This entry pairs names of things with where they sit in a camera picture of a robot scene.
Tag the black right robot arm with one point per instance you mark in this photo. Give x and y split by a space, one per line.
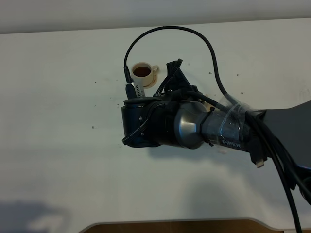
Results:
179 115

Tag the far beige cup saucer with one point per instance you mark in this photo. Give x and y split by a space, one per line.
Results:
149 81

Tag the beige teapot saucer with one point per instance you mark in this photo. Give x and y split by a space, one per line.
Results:
207 106

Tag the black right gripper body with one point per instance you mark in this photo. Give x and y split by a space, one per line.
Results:
175 80

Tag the far beige teacup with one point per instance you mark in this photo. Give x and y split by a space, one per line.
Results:
143 69

